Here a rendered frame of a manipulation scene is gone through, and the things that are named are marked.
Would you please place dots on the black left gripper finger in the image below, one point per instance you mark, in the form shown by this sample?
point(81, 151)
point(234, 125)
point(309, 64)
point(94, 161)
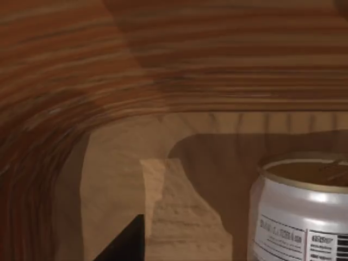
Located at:
point(127, 242)

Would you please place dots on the silver can with white label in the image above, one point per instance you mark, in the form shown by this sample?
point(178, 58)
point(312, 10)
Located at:
point(301, 217)

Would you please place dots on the wooden cupboard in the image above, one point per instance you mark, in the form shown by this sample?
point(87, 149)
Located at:
point(136, 81)

